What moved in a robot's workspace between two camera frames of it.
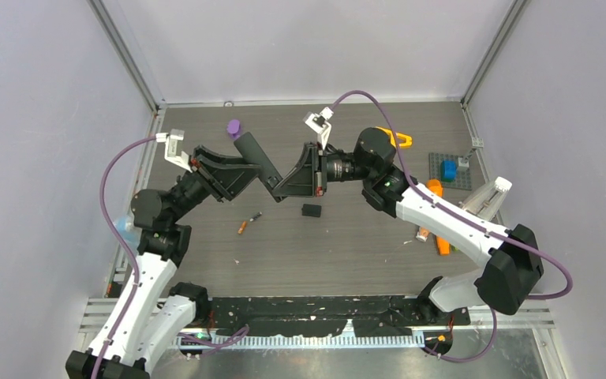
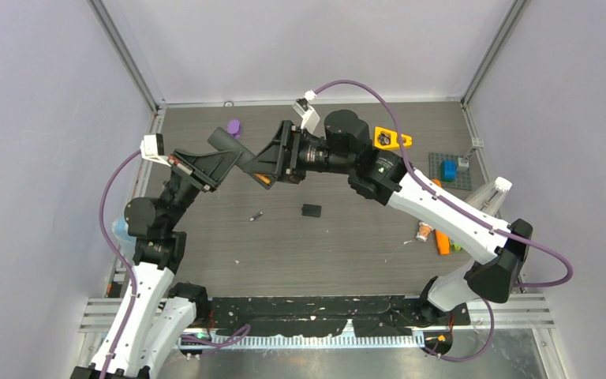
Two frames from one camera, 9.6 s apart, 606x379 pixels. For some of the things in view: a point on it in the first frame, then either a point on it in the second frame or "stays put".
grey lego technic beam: (464, 161) stays put
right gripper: (301, 182) to (274, 160)
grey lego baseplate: (463, 175) stays put
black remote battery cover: (312, 210) stays put
